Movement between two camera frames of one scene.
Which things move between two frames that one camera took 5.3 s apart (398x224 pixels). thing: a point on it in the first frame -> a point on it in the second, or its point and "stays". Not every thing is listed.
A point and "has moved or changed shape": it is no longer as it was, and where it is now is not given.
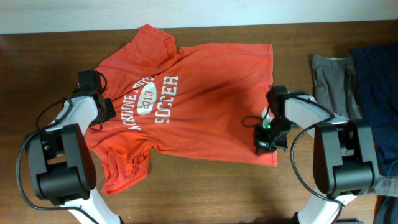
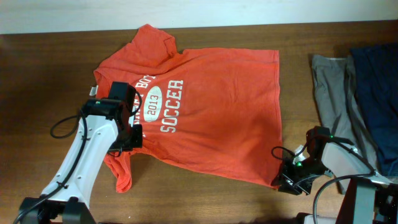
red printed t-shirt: (202, 101) has moved or changed shape
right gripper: (262, 145) -> (283, 177)
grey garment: (336, 89) stays
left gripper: (110, 111) -> (137, 141)
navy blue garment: (376, 71) stays
